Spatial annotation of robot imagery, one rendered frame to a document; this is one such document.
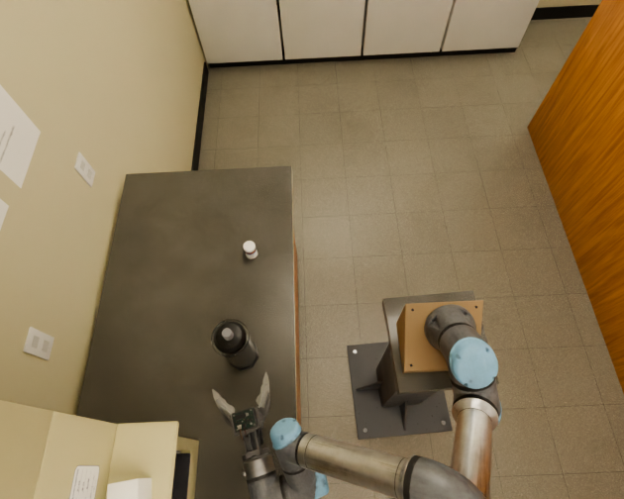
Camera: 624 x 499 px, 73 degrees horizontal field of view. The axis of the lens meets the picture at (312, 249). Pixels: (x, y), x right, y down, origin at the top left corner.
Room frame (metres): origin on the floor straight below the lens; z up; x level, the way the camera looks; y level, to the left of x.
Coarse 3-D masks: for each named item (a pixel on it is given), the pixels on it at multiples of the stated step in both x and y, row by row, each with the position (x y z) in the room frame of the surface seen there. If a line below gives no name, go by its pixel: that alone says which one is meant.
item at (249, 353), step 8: (232, 320) 0.39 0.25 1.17; (216, 328) 0.37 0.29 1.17; (248, 336) 0.34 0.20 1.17; (248, 344) 0.33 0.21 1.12; (224, 352) 0.30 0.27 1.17; (232, 352) 0.30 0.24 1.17; (248, 352) 0.32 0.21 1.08; (256, 352) 0.34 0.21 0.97; (232, 360) 0.30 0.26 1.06; (240, 360) 0.30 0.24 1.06; (248, 360) 0.31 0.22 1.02
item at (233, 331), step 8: (224, 328) 0.37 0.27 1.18; (232, 328) 0.37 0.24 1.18; (240, 328) 0.37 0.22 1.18; (216, 336) 0.35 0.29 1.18; (224, 336) 0.34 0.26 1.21; (232, 336) 0.34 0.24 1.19; (240, 336) 0.34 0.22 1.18; (216, 344) 0.33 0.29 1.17; (224, 344) 0.32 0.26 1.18; (232, 344) 0.32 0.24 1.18; (240, 344) 0.32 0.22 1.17
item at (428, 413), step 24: (360, 360) 0.50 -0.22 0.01; (384, 360) 0.42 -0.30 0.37; (360, 384) 0.38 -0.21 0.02; (384, 384) 0.33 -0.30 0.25; (360, 408) 0.26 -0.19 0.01; (384, 408) 0.25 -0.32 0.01; (408, 408) 0.24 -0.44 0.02; (432, 408) 0.23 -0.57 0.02; (360, 432) 0.15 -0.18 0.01; (384, 432) 0.14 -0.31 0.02; (408, 432) 0.13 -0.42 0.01; (432, 432) 0.12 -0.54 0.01
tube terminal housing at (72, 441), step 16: (64, 416) 0.09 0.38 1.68; (64, 432) 0.07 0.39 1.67; (80, 432) 0.07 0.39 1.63; (96, 432) 0.08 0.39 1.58; (112, 432) 0.08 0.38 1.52; (48, 448) 0.05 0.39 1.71; (64, 448) 0.05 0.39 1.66; (80, 448) 0.05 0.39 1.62; (96, 448) 0.05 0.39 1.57; (112, 448) 0.05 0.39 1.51; (176, 448) 0.07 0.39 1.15; (192, 448) 0.07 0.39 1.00; (48, 464) 0.03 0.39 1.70; (64, 464) 0.03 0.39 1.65; (80, 464) 0.03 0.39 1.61; (96, 464) 0.03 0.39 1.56; (192, 464) 0.03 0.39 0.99; (48, 480) 0.01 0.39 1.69; (64, 480) 0.01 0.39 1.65; (192, 480) -0.01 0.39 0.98; (48, 496) -0.01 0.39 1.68; (64, 496) -0.02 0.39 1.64; (96, 496) -0.02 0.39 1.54; (192, 496) -0.05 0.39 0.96
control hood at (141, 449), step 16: (128, 432) 0.08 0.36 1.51; (144, 432) 0.08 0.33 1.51; (160, 432) 0.07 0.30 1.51; (176, 432) 0.07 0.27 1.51; (128, 448) 0.05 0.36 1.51; (144, 448) 0.05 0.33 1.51; (160, 448) 0.05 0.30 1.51; (112, 464) 0.03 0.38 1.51; (128, 464) 0.02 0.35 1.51; (144, 464) 0.02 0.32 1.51; (160, 464) 0.02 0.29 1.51; (112, 480) 0.00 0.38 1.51; (160, 480) 0.00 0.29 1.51; (160, 496) -0.03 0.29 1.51
